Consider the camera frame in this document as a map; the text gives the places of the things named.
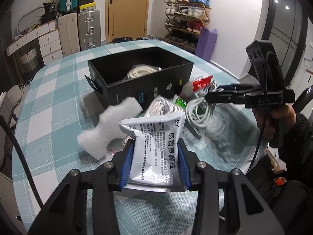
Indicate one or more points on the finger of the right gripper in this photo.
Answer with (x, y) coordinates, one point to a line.
(238, 87)
(235, 97)

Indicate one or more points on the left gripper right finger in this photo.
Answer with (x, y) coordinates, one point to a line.
(227, 202)

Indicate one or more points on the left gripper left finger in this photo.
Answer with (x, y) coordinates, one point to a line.
(65, 210)

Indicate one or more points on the red snack packet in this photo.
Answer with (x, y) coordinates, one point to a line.
(197, 84)

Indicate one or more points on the green snack packet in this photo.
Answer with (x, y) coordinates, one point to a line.
(179, 102)

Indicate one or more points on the white foam block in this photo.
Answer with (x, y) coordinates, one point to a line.
(95, 141)

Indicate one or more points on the silver medicine sachet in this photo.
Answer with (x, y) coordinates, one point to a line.
(153, 161)

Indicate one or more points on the person's right hand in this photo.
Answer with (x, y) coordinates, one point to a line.
(282, 119)

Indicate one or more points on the purple bag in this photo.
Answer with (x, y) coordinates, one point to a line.
(206, 44)

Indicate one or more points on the wooden shoe rack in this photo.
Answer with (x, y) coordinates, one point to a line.
(185, 19)

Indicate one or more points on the black storage box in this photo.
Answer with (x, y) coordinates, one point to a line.
(140, 73)

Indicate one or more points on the teal plaid tablecloth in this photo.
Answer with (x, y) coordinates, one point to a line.
(60, 104)

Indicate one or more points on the wooden door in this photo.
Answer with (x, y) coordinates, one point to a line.
(126, 18)

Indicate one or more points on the laundry basket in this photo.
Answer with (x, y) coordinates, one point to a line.
(30, 60)

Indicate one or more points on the silver suitcase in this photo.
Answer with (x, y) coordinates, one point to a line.
(89, 29)

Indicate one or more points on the white drawer desk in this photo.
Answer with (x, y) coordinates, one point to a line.
(46, 36)

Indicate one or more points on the beige suitcase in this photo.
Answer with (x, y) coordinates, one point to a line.
(68, 34)

